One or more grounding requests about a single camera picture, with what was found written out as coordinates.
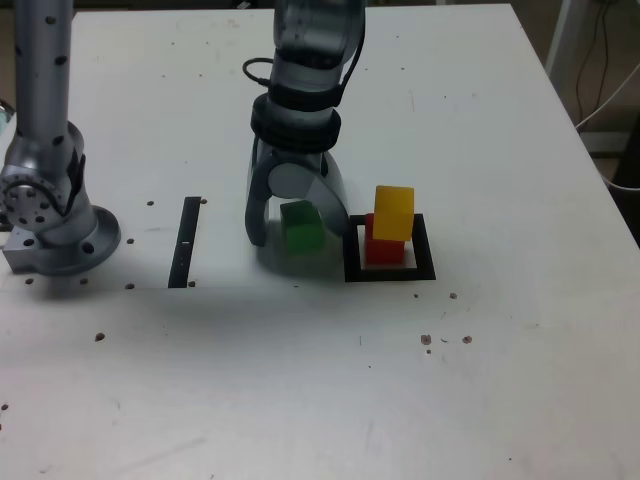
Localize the thin black hanging cable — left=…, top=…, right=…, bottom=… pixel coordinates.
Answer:
left=574, top=0, right=602, bottom=119
left=597, top=2, right=612, bottom=109

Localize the black tape square outline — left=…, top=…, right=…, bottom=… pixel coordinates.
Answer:
left=343, top=213, right=437, bottom=284

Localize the black tape strip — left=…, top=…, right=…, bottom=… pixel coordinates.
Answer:
left=168, top=195, right=202, bottom=290

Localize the white hanging cable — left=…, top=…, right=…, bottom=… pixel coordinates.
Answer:
left=574, top=64, right=640, bottom=131

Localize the yellow cube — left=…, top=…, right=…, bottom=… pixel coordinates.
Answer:
left=372, top=185, right=416, bottom=242

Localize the green cube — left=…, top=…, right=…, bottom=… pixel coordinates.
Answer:
left=279, top=200, right=325, bottom=258

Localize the red cube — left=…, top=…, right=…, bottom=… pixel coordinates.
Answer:
left=363, top=212, right=405, bottom=266

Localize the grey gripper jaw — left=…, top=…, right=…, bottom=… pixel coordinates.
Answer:
left=243, top=154, right=280, bottom=248
left=268, top=151, right=350, bottom=238

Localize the white metal post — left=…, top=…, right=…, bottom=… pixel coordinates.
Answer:
left=544, top=0, right=575, bottom=94

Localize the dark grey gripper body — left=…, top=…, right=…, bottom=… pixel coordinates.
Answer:
left=248, top=138, right=335, bottom=175

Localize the grey power strip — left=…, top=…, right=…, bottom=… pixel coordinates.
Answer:
left=579, top=130, right=632, bottom=159

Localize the white floor cable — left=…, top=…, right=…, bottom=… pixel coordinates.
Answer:
left=594, top=157, right=640, bottom=192

